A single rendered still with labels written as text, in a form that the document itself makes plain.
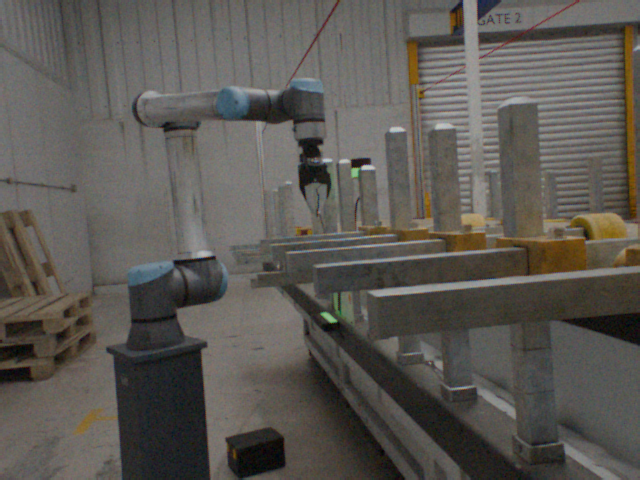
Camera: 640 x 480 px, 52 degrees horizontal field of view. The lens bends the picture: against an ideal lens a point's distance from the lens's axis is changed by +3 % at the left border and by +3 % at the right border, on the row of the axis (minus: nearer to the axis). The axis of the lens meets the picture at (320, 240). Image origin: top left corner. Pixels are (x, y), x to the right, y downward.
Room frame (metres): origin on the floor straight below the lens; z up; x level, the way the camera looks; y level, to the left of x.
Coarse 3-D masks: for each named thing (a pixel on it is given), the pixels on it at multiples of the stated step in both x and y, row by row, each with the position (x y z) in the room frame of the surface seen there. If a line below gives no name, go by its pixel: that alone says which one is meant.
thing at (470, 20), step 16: (464, 0) 3.25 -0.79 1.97; (464, 16) 3.26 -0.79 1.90; (480, 96) 3.23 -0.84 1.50; (480, 112) 3.23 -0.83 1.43; (480, 128) 3.23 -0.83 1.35; (480, 144) 3.23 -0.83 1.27; (480, 160) 3.23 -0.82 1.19; (480, 176) 3.23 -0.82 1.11; (480, 192) 3.23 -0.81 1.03; (480, 208) 3.23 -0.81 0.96
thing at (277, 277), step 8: (264, 272) 1.71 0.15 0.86; (272, 272) 1.70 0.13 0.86; (280, 272) 1.69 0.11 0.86; (304, 272) 1.70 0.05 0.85; (312, 272) 1.70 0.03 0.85; (264, 280) 1.68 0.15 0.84; (272, 280) 1.69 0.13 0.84; (280, 280) 1.69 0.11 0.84; (288, 280) 1.69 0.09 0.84; (296, 280) 1.70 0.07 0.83; (304, 280) 1.70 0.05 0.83
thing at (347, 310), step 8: (336, 296) 1.89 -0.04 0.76; (344, 296) 1.77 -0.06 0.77; (352, 296) 1.68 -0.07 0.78; (336, 304) 1.90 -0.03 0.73; (344, 304) 1.78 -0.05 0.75; (352, 304) 1.68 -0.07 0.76; (336, 312) 1.91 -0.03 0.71; (344, 312) 1.79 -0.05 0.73; (352, 312) 1.68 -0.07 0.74; (344, 320) 1.79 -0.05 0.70; (352, 320) 1.69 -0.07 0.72
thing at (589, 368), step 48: (384, 288) 2.21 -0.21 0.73; (432, 336) 1.75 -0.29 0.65; (480, 336) 1.44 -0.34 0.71; (576, 336) 1.06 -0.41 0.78; (624, 336) 0.94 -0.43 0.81; (336, 384) 3.26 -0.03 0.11; (576, 384) 1.07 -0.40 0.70; (624, 384) 0.95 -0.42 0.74; (384, 432) 2.39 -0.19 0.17; (576, 432) 1.08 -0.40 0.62; (624, 432) 0.96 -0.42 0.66
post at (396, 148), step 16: (400, 128) 1.28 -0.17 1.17; (400, 144) 1.27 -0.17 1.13; (400, 160) 1.27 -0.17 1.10; (400, 176) 1.27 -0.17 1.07; (400, 192) 1.27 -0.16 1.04; (400, 208) 1.27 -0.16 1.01; (400, 224) 1.27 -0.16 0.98; (400, 336) 1.28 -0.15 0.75; (416, 336) 1.27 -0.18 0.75; (416, 352) 1.27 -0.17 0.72
